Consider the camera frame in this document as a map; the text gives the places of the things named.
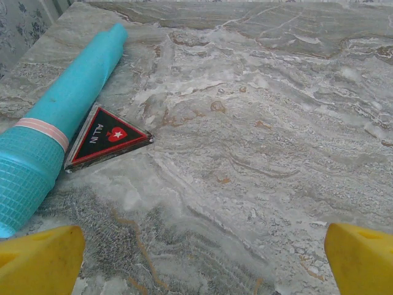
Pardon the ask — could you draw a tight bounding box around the turquoise plastic bottle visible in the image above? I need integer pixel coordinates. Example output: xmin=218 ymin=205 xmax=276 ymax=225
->
xmin=0 ymin=23 xmax=129 ymax=239

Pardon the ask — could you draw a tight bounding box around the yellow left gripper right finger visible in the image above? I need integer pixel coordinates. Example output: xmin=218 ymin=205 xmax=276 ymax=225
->
xmin=324 ymin=222 xmax=393 ymax=295

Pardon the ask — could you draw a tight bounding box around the small red triangle piece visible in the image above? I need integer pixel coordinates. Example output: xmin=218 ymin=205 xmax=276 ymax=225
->
xmin=63 ymin=103 xmax=155 ymax=174

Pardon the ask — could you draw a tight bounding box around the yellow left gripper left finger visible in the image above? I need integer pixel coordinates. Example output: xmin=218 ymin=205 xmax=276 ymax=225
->
xmin=0 ymin=225 xmax=87 ymax=295

